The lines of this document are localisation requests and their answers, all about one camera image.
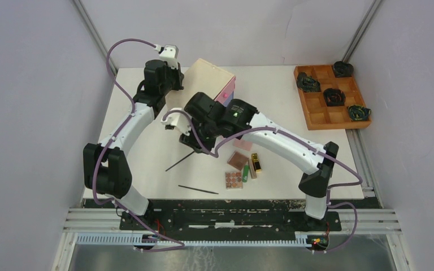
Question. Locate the rose gold lipstick tube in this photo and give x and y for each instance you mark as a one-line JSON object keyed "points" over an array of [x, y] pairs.
{"points": [[252, 170]]}

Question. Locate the dark rolled cloth back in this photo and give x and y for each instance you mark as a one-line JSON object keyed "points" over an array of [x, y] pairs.
{"points": [[342, 69]]}

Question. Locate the dark rolled cloth middle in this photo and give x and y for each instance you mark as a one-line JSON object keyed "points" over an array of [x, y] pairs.
{"points": [[334, 97]]}

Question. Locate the dark rolled cloth front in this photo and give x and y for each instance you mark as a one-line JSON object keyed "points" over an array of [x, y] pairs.
{"points": [[358, 113]]}

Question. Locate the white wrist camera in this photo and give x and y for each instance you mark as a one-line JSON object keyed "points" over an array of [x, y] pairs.
{"points": [[168, 54], [174, 120]]}

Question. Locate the brown square blush compact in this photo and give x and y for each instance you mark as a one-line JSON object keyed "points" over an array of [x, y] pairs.
{"points": [[238, 160]]}

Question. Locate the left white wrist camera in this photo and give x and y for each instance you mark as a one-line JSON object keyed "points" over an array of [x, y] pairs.
{"points": [[168, 54]]}

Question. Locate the dark rolled cloth left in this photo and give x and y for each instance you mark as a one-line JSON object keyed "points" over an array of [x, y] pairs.
{"points": [[307, 84]]}

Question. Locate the eyeshadow palette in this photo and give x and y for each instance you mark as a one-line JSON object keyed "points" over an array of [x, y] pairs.
{"points": [[233, 180]]}

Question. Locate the dark rolled cloth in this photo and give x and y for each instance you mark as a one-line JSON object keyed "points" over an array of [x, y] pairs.
{"points": [[358, 113], [342, 69], [307, 84], [334, 97]]}

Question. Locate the orange wooden compartment tray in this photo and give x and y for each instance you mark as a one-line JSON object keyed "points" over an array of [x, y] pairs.
{"points": [[317, 114]]}

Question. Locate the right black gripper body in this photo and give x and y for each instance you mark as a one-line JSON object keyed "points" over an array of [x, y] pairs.
{"points": [[206, 131]]}

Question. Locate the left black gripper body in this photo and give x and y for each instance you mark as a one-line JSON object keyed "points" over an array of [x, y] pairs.
{"points": [[173, 82]]}

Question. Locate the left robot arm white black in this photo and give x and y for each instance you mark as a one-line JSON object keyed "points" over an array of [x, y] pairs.
{"points": [[106, 169]]}

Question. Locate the cream drawer organizer cabinet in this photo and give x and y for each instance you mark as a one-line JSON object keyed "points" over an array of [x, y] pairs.
{"points": [[202, 76]]}

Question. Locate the pink drawer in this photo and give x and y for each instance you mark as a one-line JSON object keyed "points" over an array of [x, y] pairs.
{"points": [[226, 95]]}

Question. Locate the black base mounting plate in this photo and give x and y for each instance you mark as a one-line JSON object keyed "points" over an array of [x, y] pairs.
{"points": [[175, 219]]}

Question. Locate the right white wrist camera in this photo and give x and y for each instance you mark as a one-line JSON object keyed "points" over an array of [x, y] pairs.
{"points": [[174, 120]]}

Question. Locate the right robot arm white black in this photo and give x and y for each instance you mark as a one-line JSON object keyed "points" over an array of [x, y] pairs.
{"points": [[316, 161]]}

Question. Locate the green lipstick tube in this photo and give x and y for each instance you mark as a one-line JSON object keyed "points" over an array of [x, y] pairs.
{"points": [[245, 173]]}

